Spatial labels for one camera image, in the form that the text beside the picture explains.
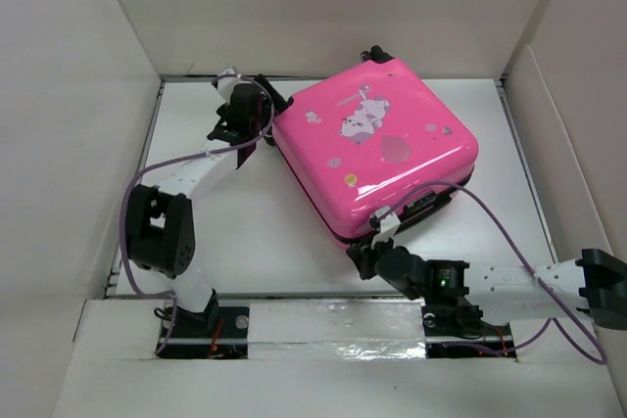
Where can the pink hard-shell suitcase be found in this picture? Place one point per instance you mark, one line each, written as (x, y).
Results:
(373, 137)

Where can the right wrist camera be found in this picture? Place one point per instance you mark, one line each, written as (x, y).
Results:
(385, 223)

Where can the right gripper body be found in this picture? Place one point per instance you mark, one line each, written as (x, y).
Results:
(368, 266)

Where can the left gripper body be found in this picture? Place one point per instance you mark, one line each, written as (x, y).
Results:
(277, 105)

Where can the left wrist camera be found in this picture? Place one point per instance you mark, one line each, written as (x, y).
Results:
(225, 82)

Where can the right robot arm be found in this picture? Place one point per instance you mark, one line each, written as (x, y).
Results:
(457, 293)

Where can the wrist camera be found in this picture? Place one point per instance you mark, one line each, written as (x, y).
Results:
(225, 82)
(385, 223)

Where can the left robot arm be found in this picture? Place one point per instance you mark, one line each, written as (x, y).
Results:
(156, 225)

